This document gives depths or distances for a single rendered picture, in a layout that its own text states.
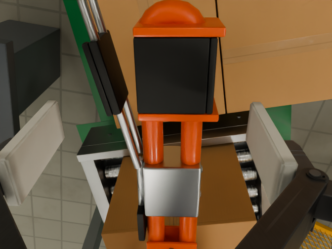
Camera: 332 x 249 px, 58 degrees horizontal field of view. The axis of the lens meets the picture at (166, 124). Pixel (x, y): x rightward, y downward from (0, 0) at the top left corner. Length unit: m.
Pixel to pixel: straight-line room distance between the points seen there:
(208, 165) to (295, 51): 0.45
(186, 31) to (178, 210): 0.20
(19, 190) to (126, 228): 0.67
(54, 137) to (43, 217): 2.14
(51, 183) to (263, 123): 1.97
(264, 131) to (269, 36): 0.84
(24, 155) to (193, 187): 0.20
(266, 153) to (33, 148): 0.13
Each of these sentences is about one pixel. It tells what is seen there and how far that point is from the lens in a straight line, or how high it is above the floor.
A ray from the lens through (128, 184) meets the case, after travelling 0.97.
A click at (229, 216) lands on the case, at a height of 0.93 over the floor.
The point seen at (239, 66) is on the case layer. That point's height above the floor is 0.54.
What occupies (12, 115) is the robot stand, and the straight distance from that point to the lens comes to 0.96.
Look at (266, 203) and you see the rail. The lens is 1.27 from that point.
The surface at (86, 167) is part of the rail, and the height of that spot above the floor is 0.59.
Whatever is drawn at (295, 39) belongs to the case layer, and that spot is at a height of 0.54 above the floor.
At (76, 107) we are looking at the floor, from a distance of 1.74.
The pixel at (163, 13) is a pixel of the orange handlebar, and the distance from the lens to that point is 0.26.
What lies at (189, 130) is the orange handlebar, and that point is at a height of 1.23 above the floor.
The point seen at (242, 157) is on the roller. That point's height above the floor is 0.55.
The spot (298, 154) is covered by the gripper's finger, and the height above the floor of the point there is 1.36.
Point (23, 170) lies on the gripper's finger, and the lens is 0.18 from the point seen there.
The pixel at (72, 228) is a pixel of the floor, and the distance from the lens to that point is 2.34.
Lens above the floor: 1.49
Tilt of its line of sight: 61 degrees down
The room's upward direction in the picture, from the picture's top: 175 degrees counter-clockwise
